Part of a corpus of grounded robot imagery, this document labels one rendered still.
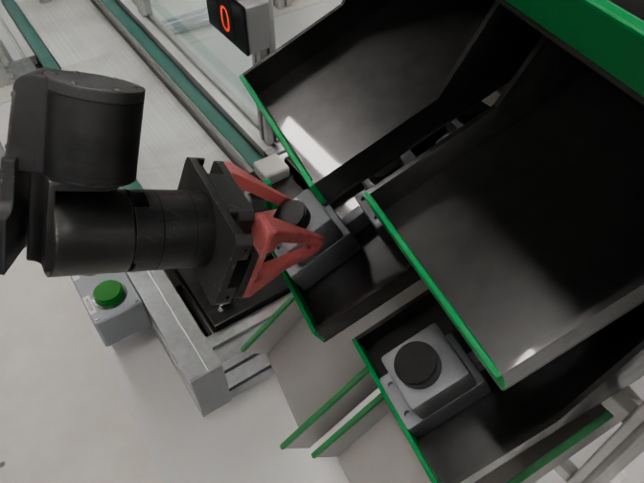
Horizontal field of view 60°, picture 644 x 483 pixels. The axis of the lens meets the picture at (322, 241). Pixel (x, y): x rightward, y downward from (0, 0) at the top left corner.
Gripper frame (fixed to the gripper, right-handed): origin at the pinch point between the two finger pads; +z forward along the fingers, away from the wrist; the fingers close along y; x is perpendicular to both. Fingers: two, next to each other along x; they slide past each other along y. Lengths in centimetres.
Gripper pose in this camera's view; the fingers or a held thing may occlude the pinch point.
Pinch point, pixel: (301, 226)
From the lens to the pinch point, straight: 47.1
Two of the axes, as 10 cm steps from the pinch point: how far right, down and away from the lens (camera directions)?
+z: 8.0, -0.4, 5.9
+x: -3.6, 7.6, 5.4
